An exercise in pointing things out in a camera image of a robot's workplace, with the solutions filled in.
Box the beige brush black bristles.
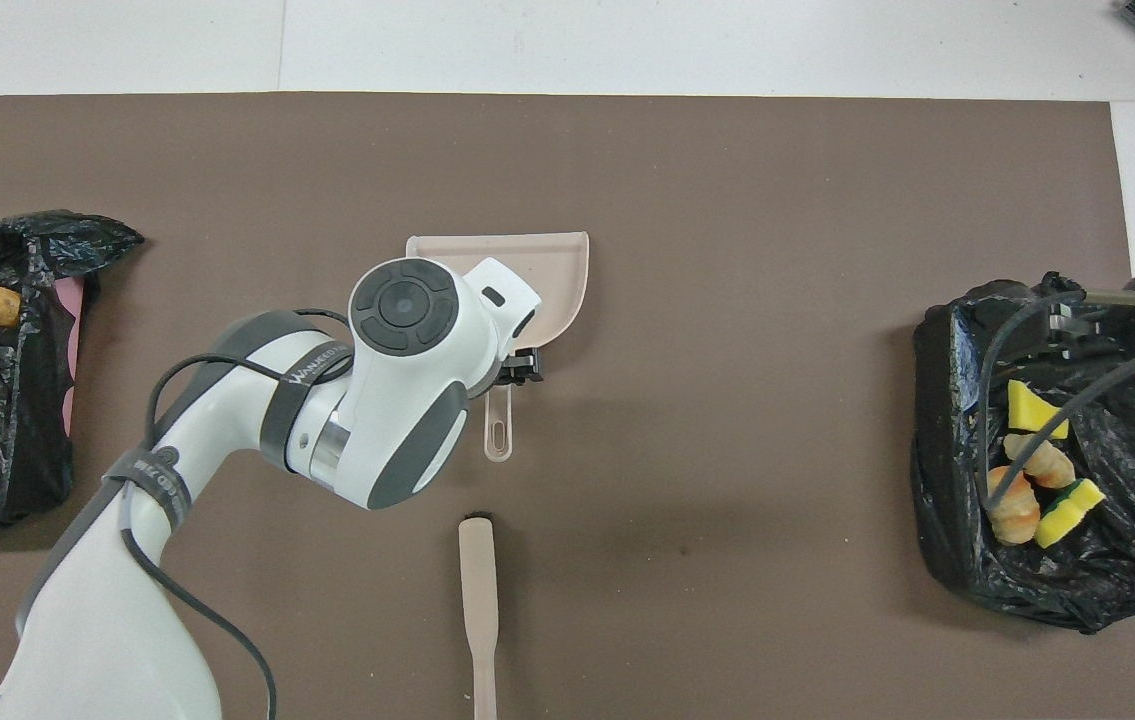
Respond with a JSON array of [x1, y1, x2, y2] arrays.
[[458, 515, 500, 720]]

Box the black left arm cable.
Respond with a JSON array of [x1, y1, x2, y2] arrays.
[[119, 307, 360, 720]]

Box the yellow sponge piece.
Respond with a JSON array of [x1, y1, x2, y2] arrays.
[[1007, 379, 1070, 440], [1034, 478, 1107, 549]]

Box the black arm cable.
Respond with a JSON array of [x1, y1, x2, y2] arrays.
[[119, 307, 360, 720], [975, 288, 1135, 513]]

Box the orange striped croissant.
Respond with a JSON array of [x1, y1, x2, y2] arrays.
[[985, 464, 1041, 546]]

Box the beige plastic dustpan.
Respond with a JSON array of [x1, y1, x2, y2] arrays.
[[406, 232, 591, 463]]

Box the brown table mat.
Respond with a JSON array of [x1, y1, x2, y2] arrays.
[[0, 93, 1135, 720]]

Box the pale bread chunk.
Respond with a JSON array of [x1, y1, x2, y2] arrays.
[[1003, 432, 1076, 490]]

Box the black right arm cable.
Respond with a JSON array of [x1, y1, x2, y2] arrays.
[[975, 288, 1135, 513]]

